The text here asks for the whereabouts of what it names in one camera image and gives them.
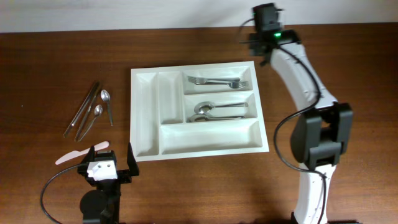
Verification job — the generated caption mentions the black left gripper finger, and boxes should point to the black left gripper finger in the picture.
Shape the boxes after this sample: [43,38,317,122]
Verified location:
[127,143,140,176]
[81,146,95,164]

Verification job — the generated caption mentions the pink plastic knife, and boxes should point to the pink plastic knife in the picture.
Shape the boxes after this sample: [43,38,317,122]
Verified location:
[55,141,110,165]

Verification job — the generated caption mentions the small teaspoon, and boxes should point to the small teaspoon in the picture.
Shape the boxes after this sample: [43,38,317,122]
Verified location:
[78,105,103,142]
[101,89,113,125]

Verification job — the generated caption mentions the steel fork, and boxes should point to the steel fork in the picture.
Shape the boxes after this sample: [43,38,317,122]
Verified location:
[187,76,241,85]
[205,81,249,89]

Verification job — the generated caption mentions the steel tablespoon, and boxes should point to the steel tablespoon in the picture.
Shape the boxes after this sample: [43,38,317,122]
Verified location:
[194,101,248,114]
[187,114,244,123]

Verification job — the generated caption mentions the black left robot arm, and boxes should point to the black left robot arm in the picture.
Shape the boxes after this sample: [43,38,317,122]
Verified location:
[78,144,139,224]

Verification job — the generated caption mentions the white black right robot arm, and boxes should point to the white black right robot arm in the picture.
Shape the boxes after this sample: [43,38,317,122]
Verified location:
[249,3,353,224]

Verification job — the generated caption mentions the white plastic cutlery tray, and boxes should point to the white plastic cutlery tray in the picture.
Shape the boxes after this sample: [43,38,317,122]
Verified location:
[129,61,269,162]

